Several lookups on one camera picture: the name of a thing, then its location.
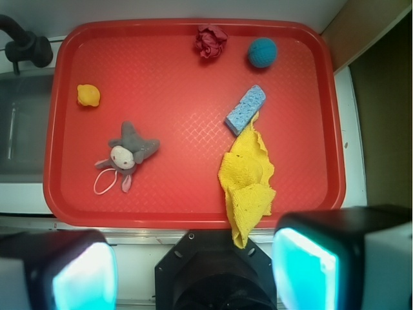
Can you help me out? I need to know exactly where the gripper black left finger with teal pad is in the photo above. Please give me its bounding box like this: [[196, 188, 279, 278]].
[[1, 230, 118, 309]]

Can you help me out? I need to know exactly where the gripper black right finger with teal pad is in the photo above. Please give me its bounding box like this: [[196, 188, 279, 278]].
[[272, 205, 412, 309]]

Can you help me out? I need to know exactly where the yellow rubber duck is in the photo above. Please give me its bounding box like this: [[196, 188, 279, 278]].
[[77, 84, 101, 107]]

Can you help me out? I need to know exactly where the grey plush bunny toy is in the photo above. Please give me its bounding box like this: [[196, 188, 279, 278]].
[[93, 121, 161, 195]]

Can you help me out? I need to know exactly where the yellow knitted cloth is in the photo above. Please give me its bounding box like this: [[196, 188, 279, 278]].
[[218, 113, 276, 249]]

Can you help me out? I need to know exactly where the grey sink basin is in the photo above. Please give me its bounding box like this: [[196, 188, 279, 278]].
[[1, 68, 54, 183]]

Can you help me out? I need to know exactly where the red plastic tray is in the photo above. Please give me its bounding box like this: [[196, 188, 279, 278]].
[[43, 19, 345, 229]]

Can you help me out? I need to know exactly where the blue sponge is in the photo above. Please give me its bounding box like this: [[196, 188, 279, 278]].
[[225, 85, 267, 136]]

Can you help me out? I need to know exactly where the dark grey faucet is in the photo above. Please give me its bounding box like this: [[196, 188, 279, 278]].
[[1, 14, 54, 76]]

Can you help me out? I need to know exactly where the blue ball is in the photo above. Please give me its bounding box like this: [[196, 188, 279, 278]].
[[248, 37, 277, 68]]

